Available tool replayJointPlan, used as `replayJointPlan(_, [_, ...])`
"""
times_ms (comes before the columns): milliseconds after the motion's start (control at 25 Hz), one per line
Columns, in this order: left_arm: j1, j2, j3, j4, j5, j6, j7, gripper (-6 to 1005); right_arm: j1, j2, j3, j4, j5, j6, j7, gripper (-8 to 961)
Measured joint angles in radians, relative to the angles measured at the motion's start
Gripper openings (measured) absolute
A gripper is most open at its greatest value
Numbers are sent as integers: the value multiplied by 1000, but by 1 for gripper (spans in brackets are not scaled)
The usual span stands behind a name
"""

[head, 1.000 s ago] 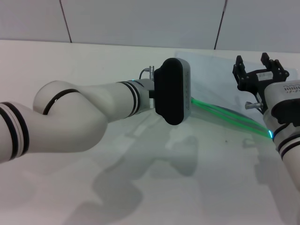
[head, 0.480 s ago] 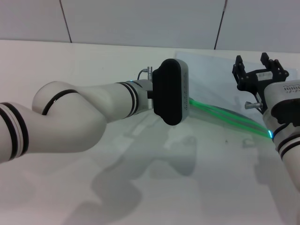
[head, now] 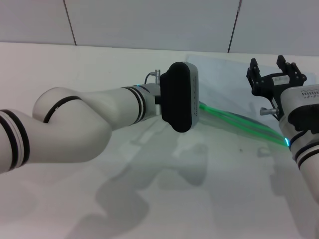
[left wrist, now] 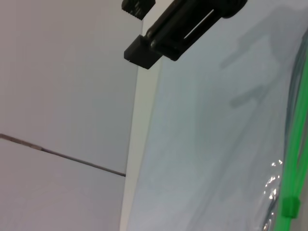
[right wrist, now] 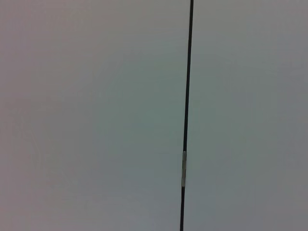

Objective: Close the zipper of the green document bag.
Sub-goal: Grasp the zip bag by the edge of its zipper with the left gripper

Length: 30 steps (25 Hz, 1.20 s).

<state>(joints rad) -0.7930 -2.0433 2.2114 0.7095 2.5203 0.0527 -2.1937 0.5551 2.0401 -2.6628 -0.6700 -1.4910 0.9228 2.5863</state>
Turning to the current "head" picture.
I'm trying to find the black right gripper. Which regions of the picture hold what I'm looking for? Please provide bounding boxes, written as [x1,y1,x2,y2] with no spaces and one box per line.
[245,55,308,107]

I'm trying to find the translucent green-zipper document bag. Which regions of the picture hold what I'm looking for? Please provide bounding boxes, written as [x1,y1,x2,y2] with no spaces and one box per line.
[186,54,315,147]

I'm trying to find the right arm metal cable connector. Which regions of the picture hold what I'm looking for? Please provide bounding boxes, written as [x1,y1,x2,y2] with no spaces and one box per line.
[259,107,280,116]

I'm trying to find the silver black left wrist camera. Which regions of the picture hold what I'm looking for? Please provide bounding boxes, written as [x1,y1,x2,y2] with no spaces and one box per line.
[159,61,200,133]

